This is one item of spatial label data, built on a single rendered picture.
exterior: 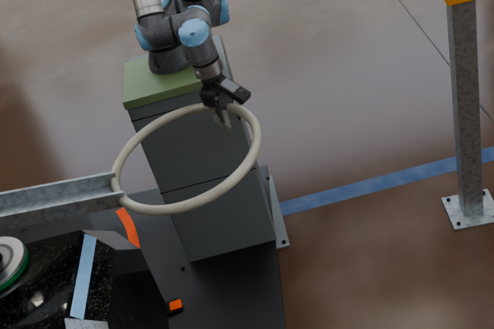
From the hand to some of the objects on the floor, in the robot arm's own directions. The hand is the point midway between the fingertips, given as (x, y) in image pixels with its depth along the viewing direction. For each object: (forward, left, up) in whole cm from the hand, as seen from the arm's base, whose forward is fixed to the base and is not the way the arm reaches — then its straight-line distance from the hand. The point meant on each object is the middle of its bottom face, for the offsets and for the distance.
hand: (235, 123), depth 223 cm
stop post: (-18, +84, -88) cm, 123 cm away
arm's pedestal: (-54, -17, -87) cm, 104 cm away
